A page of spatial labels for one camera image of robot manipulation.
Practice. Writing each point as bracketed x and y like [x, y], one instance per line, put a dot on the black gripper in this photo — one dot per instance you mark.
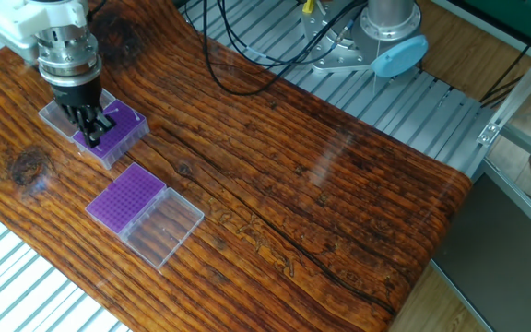
[76, 94]

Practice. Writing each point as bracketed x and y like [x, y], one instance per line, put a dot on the purple pipette tip holder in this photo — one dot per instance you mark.
[123, 138]
[132, 198]

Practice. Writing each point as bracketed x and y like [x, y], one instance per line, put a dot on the silver ribbed wrist flange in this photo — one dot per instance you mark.
[67, 55]

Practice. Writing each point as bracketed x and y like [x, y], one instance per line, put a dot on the white wrist adapter housing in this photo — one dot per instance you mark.
[21, 17]

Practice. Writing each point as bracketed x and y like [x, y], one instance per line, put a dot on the glossy wood grain mat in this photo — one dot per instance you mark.
[321, 203]

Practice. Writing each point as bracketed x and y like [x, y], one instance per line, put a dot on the yellow connector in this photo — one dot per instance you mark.
[309, 5]

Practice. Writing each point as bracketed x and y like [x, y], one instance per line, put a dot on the silver robot mounting plate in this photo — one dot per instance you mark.
[337, 53]

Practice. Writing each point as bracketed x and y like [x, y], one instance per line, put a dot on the light blue plastic piece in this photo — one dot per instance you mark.
[399, 57]

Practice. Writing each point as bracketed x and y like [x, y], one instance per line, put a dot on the green board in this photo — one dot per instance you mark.
[524, 18]

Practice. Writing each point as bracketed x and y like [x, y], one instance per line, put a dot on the silver corner bracket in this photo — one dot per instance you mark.
[489, 134]

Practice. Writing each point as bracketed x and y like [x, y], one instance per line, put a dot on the aluminium frame profile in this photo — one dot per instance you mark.
[524, 97]

